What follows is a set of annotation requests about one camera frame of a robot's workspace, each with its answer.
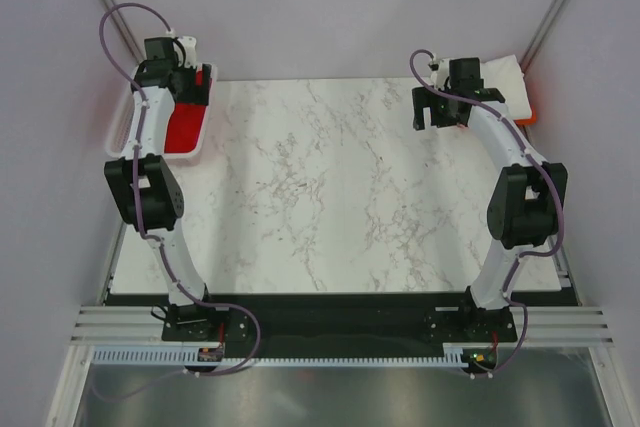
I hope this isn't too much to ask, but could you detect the red t-shirt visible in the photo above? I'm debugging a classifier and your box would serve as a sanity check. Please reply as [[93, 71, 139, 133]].
[[165, 64, 212, 154]]

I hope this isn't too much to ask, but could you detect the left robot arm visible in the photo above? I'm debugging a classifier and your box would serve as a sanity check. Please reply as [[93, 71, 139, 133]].
[[104, 35, 220, 342]]

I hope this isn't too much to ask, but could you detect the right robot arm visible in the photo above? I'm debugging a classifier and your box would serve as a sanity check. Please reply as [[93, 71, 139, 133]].
[[412, 56, 568, 343]]

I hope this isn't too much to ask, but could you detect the folded white t-shirt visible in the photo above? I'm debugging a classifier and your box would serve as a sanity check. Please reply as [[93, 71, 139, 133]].
[[480, 55, 531, 120]]

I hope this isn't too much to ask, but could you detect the folded orange t-shirt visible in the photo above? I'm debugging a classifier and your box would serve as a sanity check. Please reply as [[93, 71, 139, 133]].
[[515, 107, 537, 126]]

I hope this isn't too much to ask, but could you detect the white plastic basket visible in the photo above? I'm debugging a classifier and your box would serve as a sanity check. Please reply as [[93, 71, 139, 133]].
[[104, 64, 218, 162]]

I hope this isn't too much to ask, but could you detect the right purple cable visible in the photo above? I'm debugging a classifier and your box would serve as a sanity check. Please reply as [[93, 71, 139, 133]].
[[409, 49, 569, 379]]

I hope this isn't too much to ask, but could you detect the purple cable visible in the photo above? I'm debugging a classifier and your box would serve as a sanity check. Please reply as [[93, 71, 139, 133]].
[[409, 49, 569, 379], [92, 2, 262, 403]]

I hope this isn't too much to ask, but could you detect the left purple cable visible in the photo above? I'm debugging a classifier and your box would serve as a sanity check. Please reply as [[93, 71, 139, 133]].
[[92, 2, 262, 403]]

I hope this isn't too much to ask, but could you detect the aluminium rail frame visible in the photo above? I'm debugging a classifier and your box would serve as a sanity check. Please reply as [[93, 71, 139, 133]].
[[47, 216, 621, 427]]

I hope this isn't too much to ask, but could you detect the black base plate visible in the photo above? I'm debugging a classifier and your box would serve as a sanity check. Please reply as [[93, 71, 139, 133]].
[[185, 292, 519, 361]]

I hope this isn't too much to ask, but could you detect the white slotted cable duct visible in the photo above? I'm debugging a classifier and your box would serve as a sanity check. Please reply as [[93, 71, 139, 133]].
[[91, 344, 471, 368]]

